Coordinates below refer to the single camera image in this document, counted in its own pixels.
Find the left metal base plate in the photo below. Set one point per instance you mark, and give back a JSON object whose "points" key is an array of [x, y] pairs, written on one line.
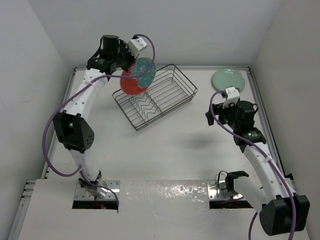
{"points": [[87, 192]]}

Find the light green plate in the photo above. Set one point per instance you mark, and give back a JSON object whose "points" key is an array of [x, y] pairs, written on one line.
{"points": [[227, 78]]}

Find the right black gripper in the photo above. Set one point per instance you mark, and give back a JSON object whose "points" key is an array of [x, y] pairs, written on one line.
{"points": [[218, 107]]}

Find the metal base plate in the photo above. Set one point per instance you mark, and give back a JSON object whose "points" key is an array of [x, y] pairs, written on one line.
{"points": [[217, 192], [87, 192]]}

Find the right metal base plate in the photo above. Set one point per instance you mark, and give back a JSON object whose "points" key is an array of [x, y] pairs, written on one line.
{"points": [[217, 192]]}

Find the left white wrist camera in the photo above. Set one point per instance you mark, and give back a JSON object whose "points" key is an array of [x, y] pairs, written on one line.
{"points": [[136, 45]]}

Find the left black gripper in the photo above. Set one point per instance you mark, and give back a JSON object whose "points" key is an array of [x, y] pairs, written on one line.
{"points": [[124, 48]]}

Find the red and teal plate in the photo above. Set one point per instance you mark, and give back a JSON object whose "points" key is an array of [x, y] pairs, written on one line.
{"points": [[139, 76]]}

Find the wire dish rack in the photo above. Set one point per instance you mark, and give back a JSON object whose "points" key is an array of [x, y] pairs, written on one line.
{"points": [[170, 90]]}

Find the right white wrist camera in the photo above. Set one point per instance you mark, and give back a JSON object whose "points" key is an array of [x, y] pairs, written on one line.
{"points": [[231, 96]]}

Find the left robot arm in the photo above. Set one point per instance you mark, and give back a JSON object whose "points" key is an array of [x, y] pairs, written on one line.
{"points": [[71, 121]]}

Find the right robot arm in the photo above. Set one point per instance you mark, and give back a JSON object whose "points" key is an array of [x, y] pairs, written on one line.
{"points": [[280, 209]]}

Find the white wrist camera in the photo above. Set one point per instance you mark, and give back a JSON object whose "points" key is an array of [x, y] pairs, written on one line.
{"points": [[136, 45], [231, 96]]}

